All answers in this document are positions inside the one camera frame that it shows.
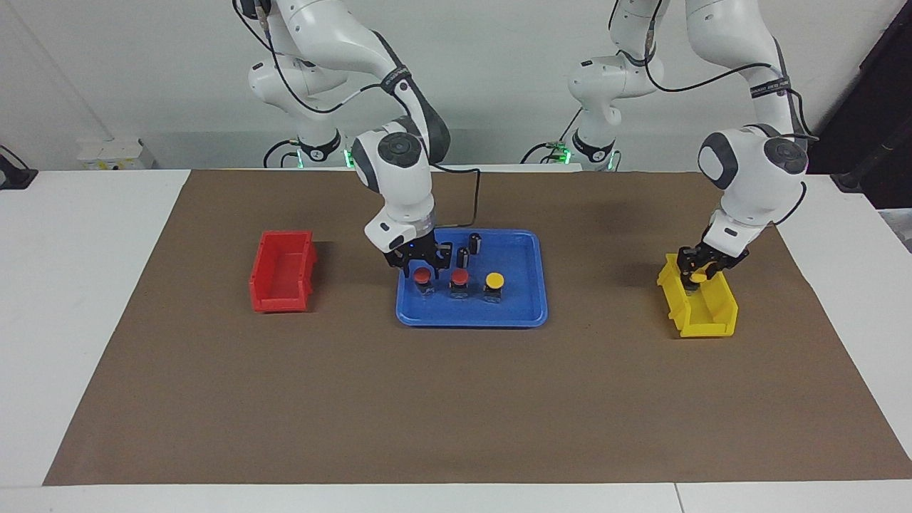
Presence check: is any blue plastic tray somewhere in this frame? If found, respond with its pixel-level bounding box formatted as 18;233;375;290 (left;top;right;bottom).
395;228;549;328

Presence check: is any yellow plastic parts bin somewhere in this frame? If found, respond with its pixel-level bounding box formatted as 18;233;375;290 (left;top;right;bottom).
656;253;740;338

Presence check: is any white wall socket box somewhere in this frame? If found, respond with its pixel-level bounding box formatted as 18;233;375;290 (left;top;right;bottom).
77;138;155;170

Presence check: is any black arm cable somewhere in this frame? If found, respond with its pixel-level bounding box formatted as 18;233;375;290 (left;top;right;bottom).
608;0;820;230
232;0;482;232

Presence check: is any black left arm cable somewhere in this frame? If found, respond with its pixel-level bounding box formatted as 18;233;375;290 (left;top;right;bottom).
608;0;820;230

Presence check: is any dark furniture panel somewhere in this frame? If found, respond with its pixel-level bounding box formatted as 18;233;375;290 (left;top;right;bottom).
804;0;912;211

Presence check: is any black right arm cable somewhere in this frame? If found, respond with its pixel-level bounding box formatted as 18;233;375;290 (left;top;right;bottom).
232;0;482;232

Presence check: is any black right base cable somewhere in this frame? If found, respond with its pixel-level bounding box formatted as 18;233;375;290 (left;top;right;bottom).
262;138;301;169

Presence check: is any brown paper table mat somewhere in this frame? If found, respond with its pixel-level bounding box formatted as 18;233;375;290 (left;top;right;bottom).
43;169;912;487

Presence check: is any black device on table edge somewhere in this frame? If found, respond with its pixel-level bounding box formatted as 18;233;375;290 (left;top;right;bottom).
0;145;38;190

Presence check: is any black left base cable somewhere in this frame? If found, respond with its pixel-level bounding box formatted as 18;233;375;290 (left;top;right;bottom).
519;107;584;165

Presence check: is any red plastic parts bin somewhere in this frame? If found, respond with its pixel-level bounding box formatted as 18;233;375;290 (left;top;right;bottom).
249;229;317;314

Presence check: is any black base cable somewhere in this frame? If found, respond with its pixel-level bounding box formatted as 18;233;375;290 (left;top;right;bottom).
262;138;301;169
519;107;584;165

